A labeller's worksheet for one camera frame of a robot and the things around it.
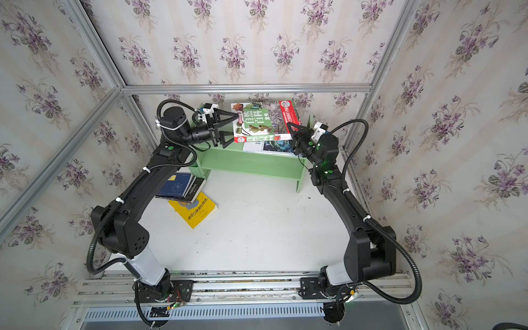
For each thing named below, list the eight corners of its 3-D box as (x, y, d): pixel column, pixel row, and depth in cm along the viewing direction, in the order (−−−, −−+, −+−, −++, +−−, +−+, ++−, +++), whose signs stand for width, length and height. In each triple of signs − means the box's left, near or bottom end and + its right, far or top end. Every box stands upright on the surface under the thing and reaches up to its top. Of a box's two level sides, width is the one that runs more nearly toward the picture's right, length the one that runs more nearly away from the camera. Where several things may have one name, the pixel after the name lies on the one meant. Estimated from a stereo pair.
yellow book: (171, 204, 98) (168, 201, 96) (196, 186, 105) (195, 183, 103) (193, 230, 90) (191, 228, 88) (219, 208, 97) (218, 206, 95)
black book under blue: (177, 200, 99) (174, 196, 96) (193, 178, 107) (191, 174, 105) (193, 206, 97) (191, 202, 94) (208, 183, 105) (206, 179, 103)
